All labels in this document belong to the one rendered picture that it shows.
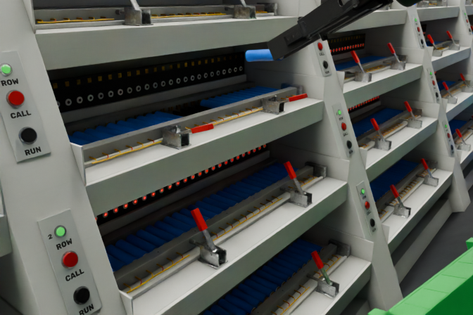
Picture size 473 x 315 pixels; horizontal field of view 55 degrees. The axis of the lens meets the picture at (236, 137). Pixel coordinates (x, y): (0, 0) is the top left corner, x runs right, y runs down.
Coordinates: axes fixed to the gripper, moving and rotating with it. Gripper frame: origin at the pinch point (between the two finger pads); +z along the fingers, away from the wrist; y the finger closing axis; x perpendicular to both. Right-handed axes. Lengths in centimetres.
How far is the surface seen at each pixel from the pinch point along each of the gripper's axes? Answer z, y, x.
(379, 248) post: 20, -34, 46
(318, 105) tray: 16.1, -27.1, 9.6
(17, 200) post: 15.9, 39.1, 7.9
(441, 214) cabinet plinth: 26, -89, 57
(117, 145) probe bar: 20.0, 21.8, 4.7
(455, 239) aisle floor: 19, -75, 62
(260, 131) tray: 16.7, -5.2, 10.4
